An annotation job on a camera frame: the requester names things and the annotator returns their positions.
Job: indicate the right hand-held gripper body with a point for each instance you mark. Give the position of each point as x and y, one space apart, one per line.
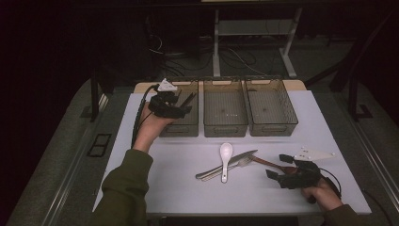
301 179

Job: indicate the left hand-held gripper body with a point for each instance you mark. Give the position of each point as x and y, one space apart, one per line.
161 105

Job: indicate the brown wooden chopstick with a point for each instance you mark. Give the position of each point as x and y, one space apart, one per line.
191 101
188 100

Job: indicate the brown wooden spoon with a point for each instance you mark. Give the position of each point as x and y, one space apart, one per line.
266 163

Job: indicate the grey plastic bin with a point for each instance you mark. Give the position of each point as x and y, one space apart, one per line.
188 125
225 106
271 106

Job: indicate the steel fork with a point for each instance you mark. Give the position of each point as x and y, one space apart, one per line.
246 161

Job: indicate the steel table knife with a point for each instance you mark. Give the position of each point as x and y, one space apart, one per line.
241 156

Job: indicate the white ceramic spoon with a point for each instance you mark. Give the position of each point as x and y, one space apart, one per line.
226 150

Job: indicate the person's left hand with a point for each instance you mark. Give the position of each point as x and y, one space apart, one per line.
150 128

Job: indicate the person's right hand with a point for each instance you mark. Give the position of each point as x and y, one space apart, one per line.
324 194

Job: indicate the white metal stand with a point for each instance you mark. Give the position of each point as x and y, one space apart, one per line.
215 47

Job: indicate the black stand post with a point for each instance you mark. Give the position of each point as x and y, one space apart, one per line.
94 94

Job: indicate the metal floor rail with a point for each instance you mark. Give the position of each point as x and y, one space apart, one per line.
64 188
375 160

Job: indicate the black metal stand frame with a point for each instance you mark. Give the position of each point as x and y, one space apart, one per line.
353 97

